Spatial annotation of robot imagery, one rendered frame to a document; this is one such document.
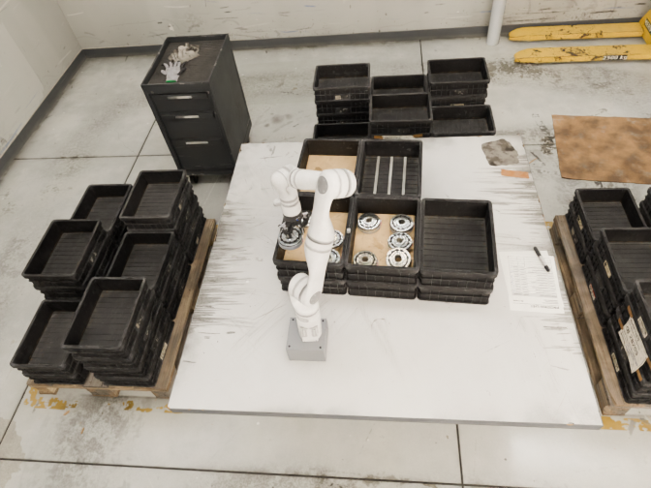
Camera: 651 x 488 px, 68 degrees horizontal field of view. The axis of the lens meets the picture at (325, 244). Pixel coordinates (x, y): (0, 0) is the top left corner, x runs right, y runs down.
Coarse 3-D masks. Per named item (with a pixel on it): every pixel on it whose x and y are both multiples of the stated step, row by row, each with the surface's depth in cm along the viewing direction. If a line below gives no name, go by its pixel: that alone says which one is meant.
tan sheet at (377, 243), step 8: (384, 216) 222; (392, 216) 221; (384, 224) 219; (360, 232) 217; (376, 232) 216; (384, 232) 215; (360, 240) 214; (368, 240) 213; (376, 240) 213; (384, 240) 212; (360, 248) 211; (368, 248) 211; (376, 248) 210; (384, 248) 210; (376, 256) 208; (384, 256) 207; (384, 264) 204
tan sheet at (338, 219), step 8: (336, 216) 224; (344, 216) 224; (336, 224) 221; (344, 224) 221; (304, 232) 220; (344, 232) 218; (304, 240) 217; (288, 256) 212; (296, 256) 212; (304, 256) 211
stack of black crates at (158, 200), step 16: (144, 176) 299; (160, 176) 298; (176, 176) 297; (144, 192) 299; (160, 192) 298; (176, 192) 282; (192, 192) 305; (128, 208) 280; (144, 208) 290; (160, 208) 289; (176, 208) 281; (192, 208) 302; (128, 224) 277; (144, 224) 275; (160, 224) 274; (176, 224) 279; (192, 224) 302; (176, 240) 286; (192, 240) 301; (192, 256) 304
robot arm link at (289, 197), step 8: (272, 176) 171; (280, 176) 170; (272, 184) 173; (280, 184) 170; (288, 184) 172; (280, 192) 174; (288, 192) 176; (296, 192) 180; (280, 200) 182; (288, 200) 179; (296, 200) 181
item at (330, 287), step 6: (282, 282) 211; (288, 282) 211; (324, 282) 204; (330, 282) 204; (336, 282) 203; (342, 282) 203; (282, 288) 216; (288, 288) 214; (324, 288) 210; (330, 288) 208; (336, 288) 207; (342, 288) 207; (342, 294) 210
